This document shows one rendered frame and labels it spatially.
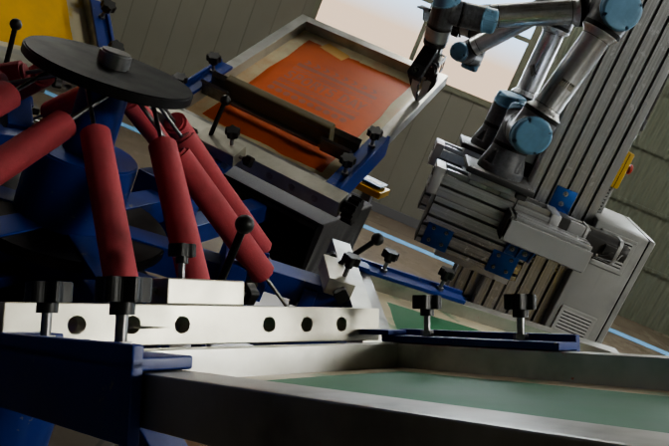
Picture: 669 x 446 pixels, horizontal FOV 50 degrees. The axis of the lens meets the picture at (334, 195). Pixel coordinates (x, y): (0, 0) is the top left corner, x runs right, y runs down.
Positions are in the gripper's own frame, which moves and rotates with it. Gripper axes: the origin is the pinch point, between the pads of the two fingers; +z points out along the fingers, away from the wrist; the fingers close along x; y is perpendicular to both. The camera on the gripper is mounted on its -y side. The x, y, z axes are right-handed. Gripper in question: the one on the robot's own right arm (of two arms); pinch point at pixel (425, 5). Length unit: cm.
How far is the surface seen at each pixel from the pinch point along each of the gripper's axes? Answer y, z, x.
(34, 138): 16, -57, -219
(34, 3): 21, 35, -159
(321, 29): 13, 0, -71
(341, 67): 20, -18, -78
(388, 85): 20, -35, -74
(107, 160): 17, -65, -211
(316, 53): 19, -7, -79
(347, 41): 13, -11, -69
